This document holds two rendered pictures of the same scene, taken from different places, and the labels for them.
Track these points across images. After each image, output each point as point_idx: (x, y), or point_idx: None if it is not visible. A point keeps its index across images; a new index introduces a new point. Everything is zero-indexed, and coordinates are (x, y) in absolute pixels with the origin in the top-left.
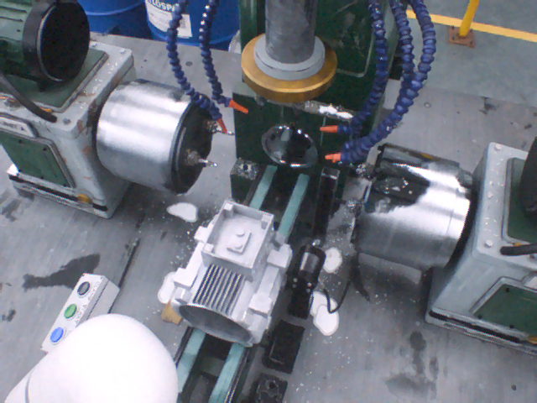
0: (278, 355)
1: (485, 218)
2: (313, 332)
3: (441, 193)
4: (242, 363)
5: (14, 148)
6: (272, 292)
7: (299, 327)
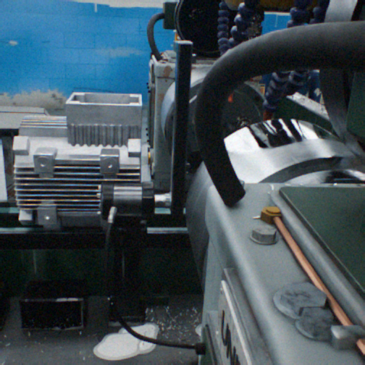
0: (34, 286)
1: (298, 184)
2: (92, 337)
3: (295, 151)
4: (2, 232)
5: (148, 98)
6: (72, 171)
7: (80, 293)
